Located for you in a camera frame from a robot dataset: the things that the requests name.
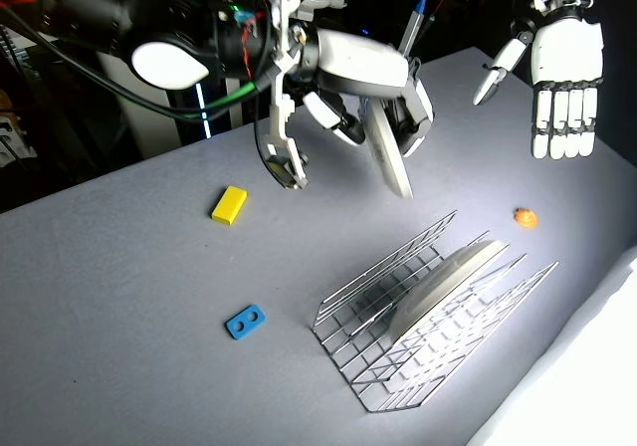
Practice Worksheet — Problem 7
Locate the white plate with dark rim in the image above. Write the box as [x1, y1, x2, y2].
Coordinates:
[387, 239, 512, 350]
[364, 95, 415, 201]

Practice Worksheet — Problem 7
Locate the blue block with two holes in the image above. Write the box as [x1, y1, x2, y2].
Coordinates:
[224, 305, 267, 341]

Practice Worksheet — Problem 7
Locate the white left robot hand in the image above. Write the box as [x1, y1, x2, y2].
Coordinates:
[472, 10, 606, 161]

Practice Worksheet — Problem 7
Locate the silver wire plate rack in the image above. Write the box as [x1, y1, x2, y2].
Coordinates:
[312, 210, 560, 412]

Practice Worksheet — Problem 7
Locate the orange swirl cookie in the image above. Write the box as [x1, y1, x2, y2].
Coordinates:
[514, 207, 539, 230]

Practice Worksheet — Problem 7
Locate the yellow rectangular block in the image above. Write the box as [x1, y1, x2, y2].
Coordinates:
[211, 184, 249, 227]

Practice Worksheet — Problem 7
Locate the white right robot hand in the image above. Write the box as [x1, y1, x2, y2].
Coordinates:
[302, 30, 435, 159]

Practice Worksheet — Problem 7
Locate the grey adapter stick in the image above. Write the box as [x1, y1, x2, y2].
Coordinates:
[397, 0, 428, 62]

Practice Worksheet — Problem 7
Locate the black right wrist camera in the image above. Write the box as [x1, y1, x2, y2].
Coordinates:
[262, 152, 311, 192]

